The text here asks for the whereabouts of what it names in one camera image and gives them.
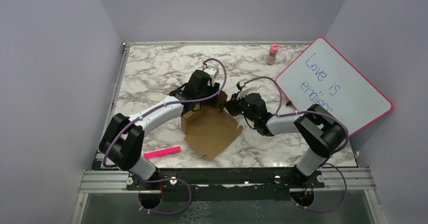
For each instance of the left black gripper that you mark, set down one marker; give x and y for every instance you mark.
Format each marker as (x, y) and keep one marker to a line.
(213, 90)

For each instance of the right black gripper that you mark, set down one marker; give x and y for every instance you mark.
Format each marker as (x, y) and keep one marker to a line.
(231, 104)

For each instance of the brown cardboard box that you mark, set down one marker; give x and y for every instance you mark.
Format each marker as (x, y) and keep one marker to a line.
(210, 129)

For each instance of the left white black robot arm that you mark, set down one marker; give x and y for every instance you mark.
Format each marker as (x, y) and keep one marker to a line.
(122, 141)

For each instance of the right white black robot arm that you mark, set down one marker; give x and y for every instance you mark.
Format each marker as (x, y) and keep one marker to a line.
(323, 133)

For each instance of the pink-capped small bottle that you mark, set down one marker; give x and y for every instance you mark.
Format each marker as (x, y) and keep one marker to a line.
(271, 56)

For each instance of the pink rectangular stick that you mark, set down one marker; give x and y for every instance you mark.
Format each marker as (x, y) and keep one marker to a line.
(162, 152)

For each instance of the pink-framed whiteboard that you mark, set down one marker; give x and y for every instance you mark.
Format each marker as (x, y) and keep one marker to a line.
(322, 75)

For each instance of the aluminium front frame rail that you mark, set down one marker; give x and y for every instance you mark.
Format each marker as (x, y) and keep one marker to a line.
(241, 195)

